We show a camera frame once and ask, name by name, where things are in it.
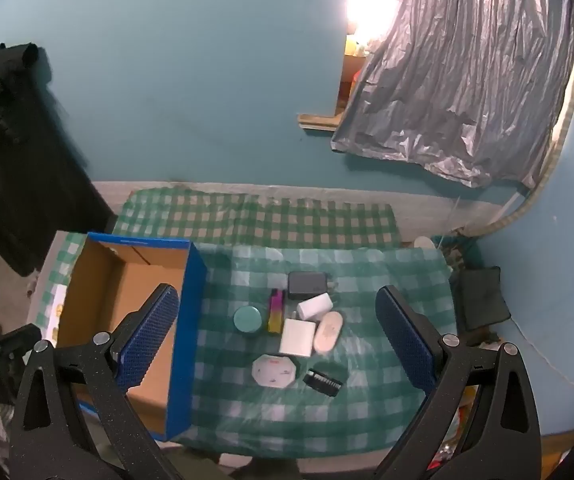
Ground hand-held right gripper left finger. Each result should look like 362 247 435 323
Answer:
10 284 183 480

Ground small-check green cloth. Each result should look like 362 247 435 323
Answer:
112 187 400 251

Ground beige oval case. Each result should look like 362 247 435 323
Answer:
313 311 344 352

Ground purple and yellow lighter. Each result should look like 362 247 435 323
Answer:
267 289 286 335

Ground white octagonal earbuds case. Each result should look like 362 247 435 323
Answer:
252 353 297 388

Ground blue cardboard box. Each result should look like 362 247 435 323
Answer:
57 232 208 441

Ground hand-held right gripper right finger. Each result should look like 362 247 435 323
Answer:
376 285 542 480

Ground black hanging clothes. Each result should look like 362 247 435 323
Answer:
0 42 118 276

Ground large-check green plastic tablecloth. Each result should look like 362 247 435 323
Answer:
27 232 455 461

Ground crinkled silver foil sheet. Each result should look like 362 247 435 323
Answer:
332 0 574 188

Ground dark grey charger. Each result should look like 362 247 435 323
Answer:
287 271 333 301

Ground thick beige rope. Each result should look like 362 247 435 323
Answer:
487 35 574 233

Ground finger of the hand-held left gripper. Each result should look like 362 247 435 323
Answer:
0 324 43 357

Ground wooden window ledge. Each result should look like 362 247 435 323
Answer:
298 112 343 133

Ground black round case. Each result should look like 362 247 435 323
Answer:
303 360 349 396

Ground round green tin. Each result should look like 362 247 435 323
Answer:
233 306 265 336

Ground white square adapter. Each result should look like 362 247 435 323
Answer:
279 319 317 357

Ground white cylinder roll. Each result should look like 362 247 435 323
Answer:
294 292 334 321

